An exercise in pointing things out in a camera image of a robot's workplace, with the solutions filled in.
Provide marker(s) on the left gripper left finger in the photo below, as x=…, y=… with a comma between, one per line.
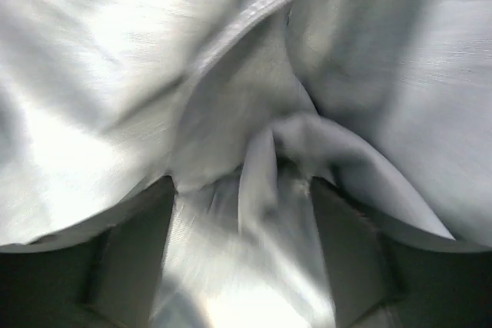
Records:
x=101, y=273

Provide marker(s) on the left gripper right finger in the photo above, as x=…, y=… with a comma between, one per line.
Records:
x=384, y=273

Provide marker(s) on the grey shirt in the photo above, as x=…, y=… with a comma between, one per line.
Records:
x=243, y=103

